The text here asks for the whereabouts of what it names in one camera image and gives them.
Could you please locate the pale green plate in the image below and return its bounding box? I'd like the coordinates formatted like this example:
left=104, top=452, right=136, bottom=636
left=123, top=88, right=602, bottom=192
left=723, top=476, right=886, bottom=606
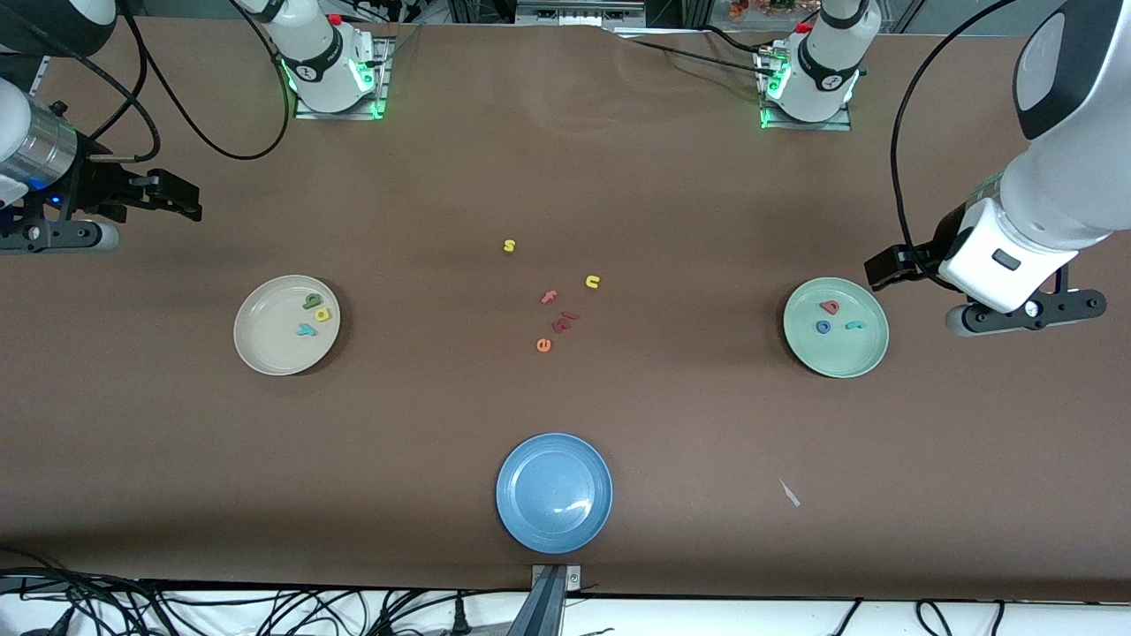
left=783, top=277, right=890, bottom=380

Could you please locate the beige brown plate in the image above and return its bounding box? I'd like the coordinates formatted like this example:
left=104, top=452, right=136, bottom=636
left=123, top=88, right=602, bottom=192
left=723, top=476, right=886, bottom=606
left=233, top=275, right=342, bottom=377

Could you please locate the brown table cover sheet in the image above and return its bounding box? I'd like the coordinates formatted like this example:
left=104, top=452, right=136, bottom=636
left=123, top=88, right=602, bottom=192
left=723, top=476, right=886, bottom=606
left=0, top=16, right=1131, bottom=603

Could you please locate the blue plate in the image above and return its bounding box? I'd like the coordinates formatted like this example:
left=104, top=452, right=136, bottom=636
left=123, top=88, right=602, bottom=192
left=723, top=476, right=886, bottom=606
left=496, top=432, right=614, bottom=556

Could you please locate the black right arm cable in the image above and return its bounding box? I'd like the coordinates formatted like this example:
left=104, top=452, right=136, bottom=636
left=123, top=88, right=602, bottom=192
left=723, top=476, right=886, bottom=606
left=84, top=0, right=294, bottom=165

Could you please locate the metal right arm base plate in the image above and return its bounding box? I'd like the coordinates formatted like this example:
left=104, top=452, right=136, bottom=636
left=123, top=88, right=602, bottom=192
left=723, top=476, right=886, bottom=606
left=292, top=35, right=391, bottom=121

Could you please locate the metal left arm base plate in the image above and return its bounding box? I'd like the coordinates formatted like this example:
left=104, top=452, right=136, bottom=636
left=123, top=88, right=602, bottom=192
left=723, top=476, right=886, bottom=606
left=755, top=44, right=854, bottom=133

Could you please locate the black base cable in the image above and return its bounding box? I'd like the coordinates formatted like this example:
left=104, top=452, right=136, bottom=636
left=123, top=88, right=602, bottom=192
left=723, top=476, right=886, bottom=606
left=629, top=37, right=775, bottom=77
left=336, top=0, right=418, bottom=27
left=698, top=25, right=771, bottom=54

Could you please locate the grey camera pole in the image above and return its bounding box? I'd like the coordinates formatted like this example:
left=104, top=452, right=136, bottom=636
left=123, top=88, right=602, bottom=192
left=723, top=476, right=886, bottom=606
left=508, top=565, right=568, bottom=636

